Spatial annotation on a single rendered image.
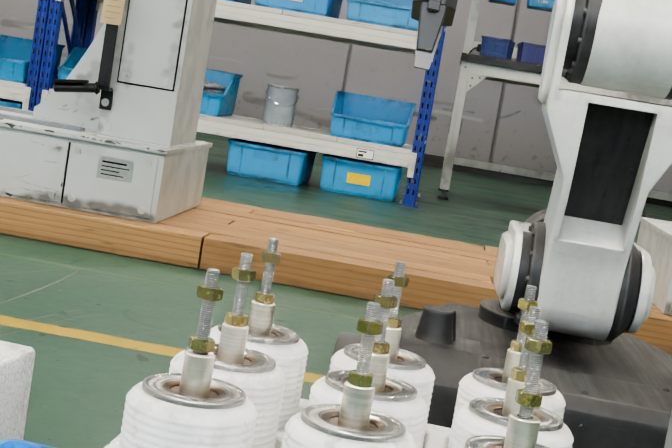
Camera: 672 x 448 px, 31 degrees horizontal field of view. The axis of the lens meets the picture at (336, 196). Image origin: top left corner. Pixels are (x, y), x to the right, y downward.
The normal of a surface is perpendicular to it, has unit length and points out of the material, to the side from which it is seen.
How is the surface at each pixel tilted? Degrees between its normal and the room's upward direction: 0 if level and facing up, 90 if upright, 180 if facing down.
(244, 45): 90
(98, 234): 90
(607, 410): 46
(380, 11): 96
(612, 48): 112
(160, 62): 90
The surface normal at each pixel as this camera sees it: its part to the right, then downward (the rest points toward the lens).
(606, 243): 0.10, -0.81
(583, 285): -0.14, 0.34
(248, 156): -0.11, 0.11
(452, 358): 0.05, -0.64
